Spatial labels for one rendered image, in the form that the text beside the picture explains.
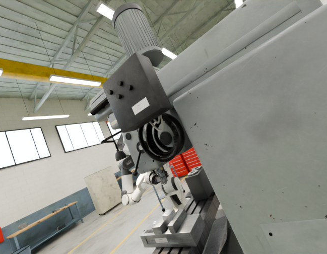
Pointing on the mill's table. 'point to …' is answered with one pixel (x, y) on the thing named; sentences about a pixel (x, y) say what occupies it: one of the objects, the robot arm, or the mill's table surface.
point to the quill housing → (132, 138)
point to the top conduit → (100, 106)
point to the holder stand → (199, 184)
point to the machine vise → (176, 232)
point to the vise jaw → (159, 227)
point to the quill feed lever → (139, 156)
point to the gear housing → (113, 121)
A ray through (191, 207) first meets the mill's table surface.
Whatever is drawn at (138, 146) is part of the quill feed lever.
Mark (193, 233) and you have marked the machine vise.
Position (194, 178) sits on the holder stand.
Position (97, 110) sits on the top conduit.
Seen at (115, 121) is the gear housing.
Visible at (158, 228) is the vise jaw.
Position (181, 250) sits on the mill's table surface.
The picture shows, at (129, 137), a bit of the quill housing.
